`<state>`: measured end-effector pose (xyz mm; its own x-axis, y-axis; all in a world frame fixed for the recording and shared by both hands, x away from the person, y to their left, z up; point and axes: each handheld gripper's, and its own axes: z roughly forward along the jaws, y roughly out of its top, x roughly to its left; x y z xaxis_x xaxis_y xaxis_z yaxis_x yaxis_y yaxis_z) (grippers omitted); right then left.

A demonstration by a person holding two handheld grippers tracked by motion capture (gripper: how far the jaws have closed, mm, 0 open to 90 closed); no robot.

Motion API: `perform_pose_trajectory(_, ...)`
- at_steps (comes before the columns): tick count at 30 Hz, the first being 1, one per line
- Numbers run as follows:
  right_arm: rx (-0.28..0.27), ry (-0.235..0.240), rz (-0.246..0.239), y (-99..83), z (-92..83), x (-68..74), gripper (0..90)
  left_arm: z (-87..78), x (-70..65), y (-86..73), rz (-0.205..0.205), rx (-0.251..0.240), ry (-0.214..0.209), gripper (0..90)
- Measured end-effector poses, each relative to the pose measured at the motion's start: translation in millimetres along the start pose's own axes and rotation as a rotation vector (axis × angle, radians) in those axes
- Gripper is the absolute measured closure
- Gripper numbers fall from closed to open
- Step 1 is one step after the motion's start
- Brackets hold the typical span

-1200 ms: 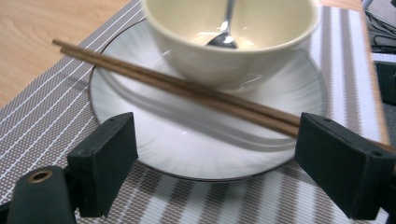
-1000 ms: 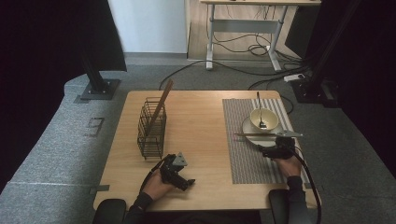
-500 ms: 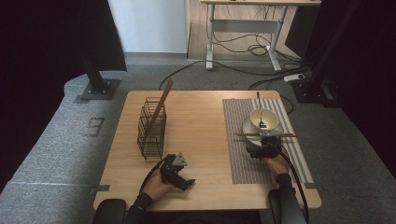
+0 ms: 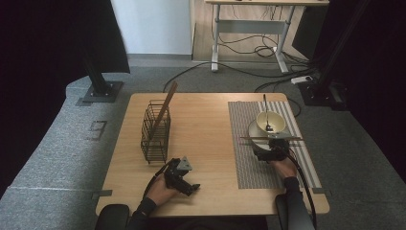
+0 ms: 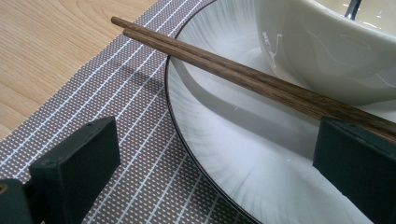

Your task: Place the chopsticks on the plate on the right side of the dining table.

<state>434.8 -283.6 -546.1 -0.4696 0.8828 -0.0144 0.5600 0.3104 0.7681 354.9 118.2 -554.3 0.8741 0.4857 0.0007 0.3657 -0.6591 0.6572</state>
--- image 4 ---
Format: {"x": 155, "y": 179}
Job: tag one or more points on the grey tape floor mark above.
{"x": 95, "y": 130}

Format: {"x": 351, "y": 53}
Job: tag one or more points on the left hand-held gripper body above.
{"x": 175, "y": 175}

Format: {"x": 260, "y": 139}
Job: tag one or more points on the white desk with metal legs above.
{"x": 252, "y": 27}

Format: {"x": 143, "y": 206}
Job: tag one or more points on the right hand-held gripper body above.
{"x": 279, "y": 150}

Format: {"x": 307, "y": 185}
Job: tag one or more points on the white power strip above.
{"x": 301, "y": 79}

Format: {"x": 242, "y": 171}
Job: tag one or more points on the white saucer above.
{"x": 253, "y": 131}

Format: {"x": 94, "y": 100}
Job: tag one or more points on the grey tape strip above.
{"x": 102, "y": 193}
{"x": 321, "y": 191}

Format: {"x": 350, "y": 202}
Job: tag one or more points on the black metal stand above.
{"x": 319, "y": 96}
{"x": 102, "y": 92}

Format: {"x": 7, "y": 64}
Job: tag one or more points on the person's right hand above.
{"x": 284, "y": 168}

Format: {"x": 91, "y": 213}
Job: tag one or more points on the black chair armrest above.
{"x": 281, "y": 211}
{"x": 111, "y": 218}

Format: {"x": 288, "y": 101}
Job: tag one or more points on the flat wooden spatula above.
{"x": 169, "y": 97}

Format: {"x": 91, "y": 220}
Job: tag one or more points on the person's left hand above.
{"x": 160, "y": 193}

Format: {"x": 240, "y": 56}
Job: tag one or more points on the cream bowl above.
{"x": 278, "y": 123}

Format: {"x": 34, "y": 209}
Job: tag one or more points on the black curtain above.
{"x": 383, "y": 80}
{"x": 48, "y": 48}

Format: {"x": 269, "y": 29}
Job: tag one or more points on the grey striped placemat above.
{"x": 242, "y": 166}

